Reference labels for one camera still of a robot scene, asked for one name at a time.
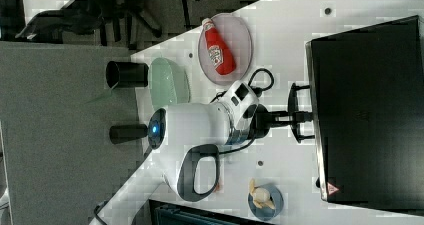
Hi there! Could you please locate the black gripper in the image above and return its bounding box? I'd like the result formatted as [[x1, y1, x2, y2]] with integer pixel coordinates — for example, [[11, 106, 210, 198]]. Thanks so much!
[[250, 104, 313, 139]]

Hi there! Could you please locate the toaster oven with glass door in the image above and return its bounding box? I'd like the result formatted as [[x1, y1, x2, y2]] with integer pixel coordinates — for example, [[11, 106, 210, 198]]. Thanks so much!
[[305, 15, 424, 216]]

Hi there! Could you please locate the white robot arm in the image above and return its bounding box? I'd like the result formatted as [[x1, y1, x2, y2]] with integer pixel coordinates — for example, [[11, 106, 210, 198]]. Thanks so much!
[[89, 102, 312, 225]]

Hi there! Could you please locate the peeled toy banana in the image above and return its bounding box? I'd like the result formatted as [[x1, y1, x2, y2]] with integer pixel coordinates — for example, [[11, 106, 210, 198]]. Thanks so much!
[[249, 179, 275, 209]]

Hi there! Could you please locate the red plush ketchup bottle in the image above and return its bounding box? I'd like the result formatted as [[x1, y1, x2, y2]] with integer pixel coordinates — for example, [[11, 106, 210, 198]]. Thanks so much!
[[202, 18, 236, 75]]

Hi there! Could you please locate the blue small plate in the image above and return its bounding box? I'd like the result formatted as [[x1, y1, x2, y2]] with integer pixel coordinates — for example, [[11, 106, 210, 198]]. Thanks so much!
[[247, 184, 284, 221]]

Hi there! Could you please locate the grey round plate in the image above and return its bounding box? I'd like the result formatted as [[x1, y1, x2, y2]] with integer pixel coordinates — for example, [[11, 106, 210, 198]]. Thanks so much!
[[198, 13, 253, 86]]

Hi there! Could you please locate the green perforated colander bowl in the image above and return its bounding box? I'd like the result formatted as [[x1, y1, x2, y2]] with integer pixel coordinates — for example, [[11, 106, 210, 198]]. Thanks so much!
[[149, 57, 190, 110]]

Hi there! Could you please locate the dark teal crate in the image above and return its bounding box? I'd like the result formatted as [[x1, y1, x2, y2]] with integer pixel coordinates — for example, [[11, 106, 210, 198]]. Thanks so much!
[[149, 200, 272, 225]]

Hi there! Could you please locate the black cylinder cup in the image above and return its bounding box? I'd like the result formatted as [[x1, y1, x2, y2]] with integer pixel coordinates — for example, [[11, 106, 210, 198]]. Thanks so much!
[[106, 61, 149, 88]]

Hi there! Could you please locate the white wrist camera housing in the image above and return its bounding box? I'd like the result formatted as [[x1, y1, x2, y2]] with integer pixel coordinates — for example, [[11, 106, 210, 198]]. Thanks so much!
[[219, 80, 259, 131]]

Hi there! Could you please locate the black cylinder post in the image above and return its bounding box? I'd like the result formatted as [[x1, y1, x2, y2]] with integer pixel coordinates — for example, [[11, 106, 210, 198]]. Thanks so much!
[[109, 124, 148, 144]]

